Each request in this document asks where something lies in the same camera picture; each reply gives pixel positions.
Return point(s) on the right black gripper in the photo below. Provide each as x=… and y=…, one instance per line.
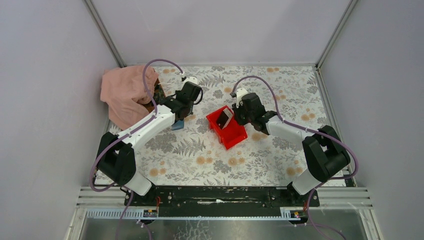
x=239, y=115

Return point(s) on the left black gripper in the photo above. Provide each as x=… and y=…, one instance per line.
x=185, y=110

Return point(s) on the blue card holder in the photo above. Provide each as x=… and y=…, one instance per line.
x=180, y=124

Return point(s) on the red plastic bin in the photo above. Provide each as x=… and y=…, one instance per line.
x=230, y=136

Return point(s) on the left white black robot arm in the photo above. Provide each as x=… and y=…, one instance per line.
x=116, y=157

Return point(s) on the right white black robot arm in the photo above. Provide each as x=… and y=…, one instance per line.
x=324, y=154

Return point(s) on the dark green patterned item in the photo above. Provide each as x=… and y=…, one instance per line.
x=158, y=94

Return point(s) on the wooden organizer tray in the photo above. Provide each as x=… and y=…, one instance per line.
x=149, y=106

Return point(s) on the floral patterned table mat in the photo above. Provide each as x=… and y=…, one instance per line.
x=193, y=155

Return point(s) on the pink cloth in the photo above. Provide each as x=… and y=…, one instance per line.
x=124, y=90

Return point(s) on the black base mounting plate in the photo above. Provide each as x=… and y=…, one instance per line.
x=214, y=201

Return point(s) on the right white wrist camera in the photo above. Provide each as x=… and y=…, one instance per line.
x=238, y=93

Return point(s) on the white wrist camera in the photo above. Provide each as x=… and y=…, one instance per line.
x=189, y=79
x=238, y=93

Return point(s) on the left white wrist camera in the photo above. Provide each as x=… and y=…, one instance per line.
x=189, y=79

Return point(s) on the white slotted cable duct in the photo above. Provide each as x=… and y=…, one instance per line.
x=150, y=214

